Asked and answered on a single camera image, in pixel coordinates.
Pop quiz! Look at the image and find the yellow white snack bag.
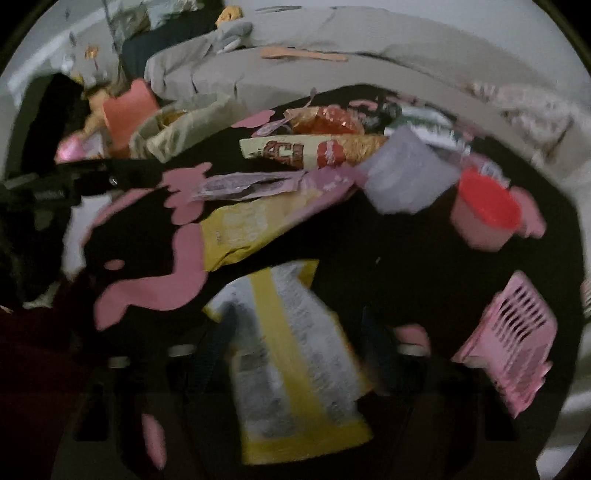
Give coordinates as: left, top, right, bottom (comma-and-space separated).
203, 260, 376, 465

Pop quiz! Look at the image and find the small pink packet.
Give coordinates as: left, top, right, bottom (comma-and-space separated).
54, 134, 108, 163

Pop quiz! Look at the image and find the pink cup with red lid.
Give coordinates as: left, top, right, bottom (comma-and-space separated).
449, 167, 523, 253

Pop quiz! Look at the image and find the dark cloth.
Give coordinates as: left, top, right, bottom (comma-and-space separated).
119, 14, 223, 85

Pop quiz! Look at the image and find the grey cloth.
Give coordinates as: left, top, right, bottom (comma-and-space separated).
216, 21, 253, 52

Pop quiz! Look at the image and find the beige sofa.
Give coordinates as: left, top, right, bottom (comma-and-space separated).
143, 7, 591, 185

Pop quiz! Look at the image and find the green white packet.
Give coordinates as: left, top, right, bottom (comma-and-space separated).
383, 104, 472, 154

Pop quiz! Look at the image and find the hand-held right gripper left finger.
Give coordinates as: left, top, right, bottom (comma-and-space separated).
74, 314, 243, 480

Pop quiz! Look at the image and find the white plastic pouch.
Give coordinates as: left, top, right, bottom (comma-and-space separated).
364, 127, 459, 216

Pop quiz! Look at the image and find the cream red snack packet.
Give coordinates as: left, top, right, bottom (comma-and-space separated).
239, 133, 389, 172

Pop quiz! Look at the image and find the yellow pink snack packet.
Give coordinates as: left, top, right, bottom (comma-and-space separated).
198, 168, 358, 273

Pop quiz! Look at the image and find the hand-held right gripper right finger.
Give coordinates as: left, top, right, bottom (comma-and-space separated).
362, 309, 525, 480

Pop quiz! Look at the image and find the pink white floral cloth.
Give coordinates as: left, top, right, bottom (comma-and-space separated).
470, 80, 583, 154

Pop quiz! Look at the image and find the pink wrapper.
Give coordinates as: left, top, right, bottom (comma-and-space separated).
193, 172, 303, 202

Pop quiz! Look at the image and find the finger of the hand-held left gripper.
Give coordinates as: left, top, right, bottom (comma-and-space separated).
69, 158, 126, 198

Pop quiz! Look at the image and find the orange strip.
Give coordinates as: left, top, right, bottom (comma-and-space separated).
260, 45, 350, 64

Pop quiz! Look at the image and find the orange red box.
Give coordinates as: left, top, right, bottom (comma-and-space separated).
102, 78, 161, 154

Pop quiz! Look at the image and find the shiny orange red wrapper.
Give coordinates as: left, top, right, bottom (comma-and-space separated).
281, 105, 366, 138

